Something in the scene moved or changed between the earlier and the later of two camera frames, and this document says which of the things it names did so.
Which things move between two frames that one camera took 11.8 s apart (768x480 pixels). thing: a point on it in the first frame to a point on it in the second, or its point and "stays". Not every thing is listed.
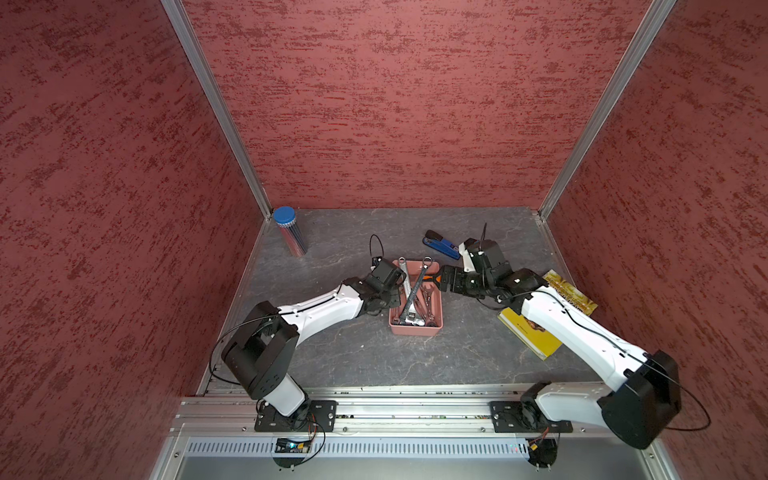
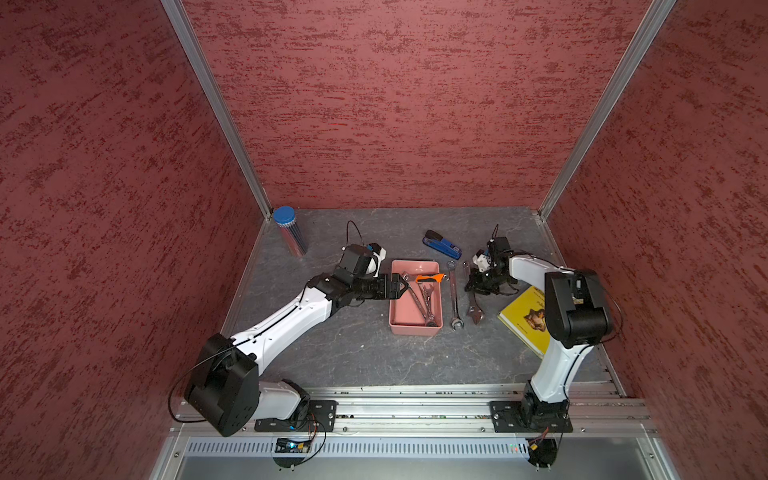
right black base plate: [510, 417] stays
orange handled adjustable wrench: [437, 278] stays
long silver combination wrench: [416, 317] to [457, 322]
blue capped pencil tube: [285, 219] stays
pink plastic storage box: [420, 311] stays
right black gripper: [456, 273] to [475, 285]
